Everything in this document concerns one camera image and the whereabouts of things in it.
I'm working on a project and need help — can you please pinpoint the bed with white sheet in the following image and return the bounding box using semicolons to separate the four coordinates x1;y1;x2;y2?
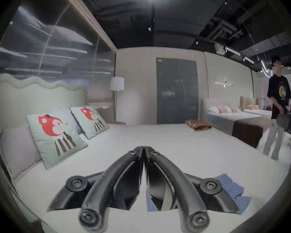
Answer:
12;123;289;233

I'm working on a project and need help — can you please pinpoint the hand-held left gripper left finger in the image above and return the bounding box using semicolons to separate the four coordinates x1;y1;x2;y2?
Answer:
47;146;144;233

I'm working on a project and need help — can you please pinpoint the brown folded cloth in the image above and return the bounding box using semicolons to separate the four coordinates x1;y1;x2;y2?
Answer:
186;119;212;131

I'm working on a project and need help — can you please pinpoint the plain grey pillow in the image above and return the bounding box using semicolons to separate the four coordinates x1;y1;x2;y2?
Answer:
0;125;43;182
54;108;85;135

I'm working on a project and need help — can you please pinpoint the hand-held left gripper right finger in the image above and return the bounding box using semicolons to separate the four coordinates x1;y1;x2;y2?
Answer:
144;146;240;233

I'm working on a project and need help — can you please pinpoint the bed with striped headboard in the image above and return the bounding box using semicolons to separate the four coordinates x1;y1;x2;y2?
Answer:
240;96;273;117

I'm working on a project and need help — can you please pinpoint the pale green padded headboard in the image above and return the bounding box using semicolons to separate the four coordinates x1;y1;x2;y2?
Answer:
0;73;88;155

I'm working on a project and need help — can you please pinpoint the dark chair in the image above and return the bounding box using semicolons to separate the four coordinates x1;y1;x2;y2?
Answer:
276;113;291;146

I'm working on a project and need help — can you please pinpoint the grey double door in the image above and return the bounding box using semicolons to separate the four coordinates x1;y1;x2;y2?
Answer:
156;58;199;125

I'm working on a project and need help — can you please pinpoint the blue garment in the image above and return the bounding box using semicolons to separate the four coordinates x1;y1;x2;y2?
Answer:
146;174;252;214

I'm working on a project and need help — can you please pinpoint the fox print cushion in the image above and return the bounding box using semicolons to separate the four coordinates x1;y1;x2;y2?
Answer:
70;106;110;140
26;113;89;170

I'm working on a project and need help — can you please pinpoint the bed with brown blanket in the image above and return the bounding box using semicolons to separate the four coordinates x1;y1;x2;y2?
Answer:
201;98;272;149

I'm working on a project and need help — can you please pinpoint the white shade floor lamp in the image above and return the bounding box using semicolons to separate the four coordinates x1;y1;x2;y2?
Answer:
109;77;125;122

